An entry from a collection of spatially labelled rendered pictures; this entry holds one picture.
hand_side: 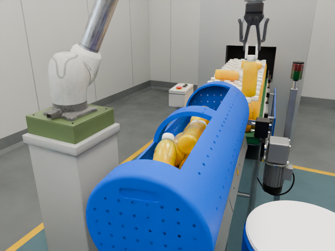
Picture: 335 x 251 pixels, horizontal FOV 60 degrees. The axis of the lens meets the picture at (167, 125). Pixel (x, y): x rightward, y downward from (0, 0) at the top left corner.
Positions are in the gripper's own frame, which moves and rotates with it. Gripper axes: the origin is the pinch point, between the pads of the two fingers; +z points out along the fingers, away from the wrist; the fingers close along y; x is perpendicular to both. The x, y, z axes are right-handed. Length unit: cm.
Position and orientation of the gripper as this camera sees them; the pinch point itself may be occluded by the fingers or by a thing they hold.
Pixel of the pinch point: (251, 51)
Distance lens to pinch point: 140.6
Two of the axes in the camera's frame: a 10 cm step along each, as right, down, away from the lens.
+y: 9.1, 1.2, -3.9
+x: 4.1, -3.6, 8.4
